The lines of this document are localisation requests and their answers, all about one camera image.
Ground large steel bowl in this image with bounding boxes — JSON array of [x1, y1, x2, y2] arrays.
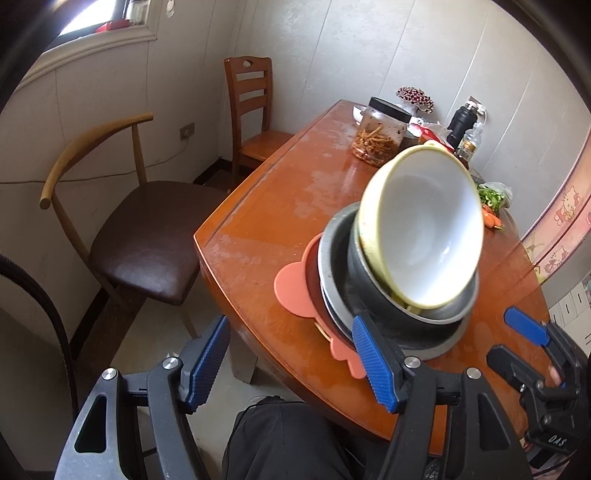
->
[[348, 217, 479, 345]]

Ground orange animal-shaped plate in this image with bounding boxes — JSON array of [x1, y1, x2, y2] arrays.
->
[[273, 233, 367, 379]]

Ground yellow white ceramic bowl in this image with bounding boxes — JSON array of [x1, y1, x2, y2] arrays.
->
[[356, 142, 484, 310]]

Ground round steel pan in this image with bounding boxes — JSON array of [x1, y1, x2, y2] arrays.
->
[[317, 202, 366, 344]]

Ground yellow shell-shaped plate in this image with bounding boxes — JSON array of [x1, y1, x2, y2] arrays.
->
[[315, 322, 332, 342]]

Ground person's hand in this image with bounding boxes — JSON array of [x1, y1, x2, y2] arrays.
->
[[548, 366, 563, 387]]

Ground white shelf cabinet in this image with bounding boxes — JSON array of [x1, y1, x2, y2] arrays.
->
[[549, 274, 590, 349]]

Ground person's dark clothing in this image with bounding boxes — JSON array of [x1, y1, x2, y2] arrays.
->
[[221, 396, 389, 479]]

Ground hello kitty curtain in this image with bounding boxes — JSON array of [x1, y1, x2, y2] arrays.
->
[[522, 136, 591, 284]]

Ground curved-back dark-seat chair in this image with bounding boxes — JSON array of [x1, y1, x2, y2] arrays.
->
[[38, 111, 230, 340]]

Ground carrot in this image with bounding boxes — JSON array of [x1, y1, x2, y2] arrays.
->
[[482, 205, 503, 230]]

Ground bag of green vegetables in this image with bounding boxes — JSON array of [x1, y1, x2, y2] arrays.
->
[[477, 182, 513, 213]]

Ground dark sauce bottle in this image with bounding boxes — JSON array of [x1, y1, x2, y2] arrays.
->
[[455, 138, 478, 168]]

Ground clear bottle green contents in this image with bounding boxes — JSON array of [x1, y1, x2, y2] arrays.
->
[[463, 121, 483, 149]]

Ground clear jar black lid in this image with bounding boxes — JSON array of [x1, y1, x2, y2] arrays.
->
[[351, 97, 412, 167]]

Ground black thermos flask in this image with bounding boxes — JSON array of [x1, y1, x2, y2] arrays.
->
[[447, 103, 478, 150]]

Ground brown slatted wooden chair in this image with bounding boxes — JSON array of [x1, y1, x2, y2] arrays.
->
[[223, 56, 293, 182]]

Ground black cable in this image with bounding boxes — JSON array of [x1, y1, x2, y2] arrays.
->
[[0, 252, 80, 421]]

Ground low wall socket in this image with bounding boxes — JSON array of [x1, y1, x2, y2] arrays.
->
[[179, 122, 195, 141]]

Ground wall power outlet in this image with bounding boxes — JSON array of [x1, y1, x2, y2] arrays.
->
[[466, 96, 487, 117]]

